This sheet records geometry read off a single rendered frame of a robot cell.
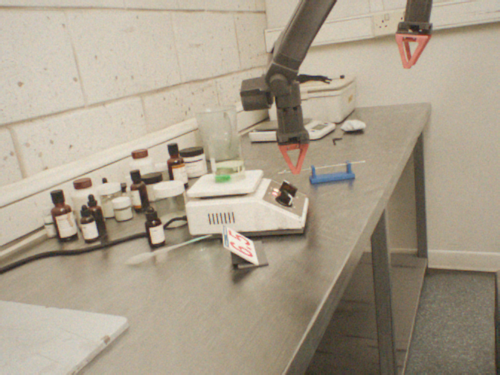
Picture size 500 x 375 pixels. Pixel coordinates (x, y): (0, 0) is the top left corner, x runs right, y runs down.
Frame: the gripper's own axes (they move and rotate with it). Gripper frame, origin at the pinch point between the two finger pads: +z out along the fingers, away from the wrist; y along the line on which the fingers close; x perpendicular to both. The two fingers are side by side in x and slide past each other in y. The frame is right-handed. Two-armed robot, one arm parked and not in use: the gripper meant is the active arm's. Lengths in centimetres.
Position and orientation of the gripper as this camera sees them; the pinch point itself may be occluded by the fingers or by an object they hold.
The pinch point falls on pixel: (295, 170)
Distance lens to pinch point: 111.6
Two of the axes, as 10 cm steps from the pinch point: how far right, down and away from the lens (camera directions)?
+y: 0.1, 2.7, -9.6
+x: 9.9, -1.3, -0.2
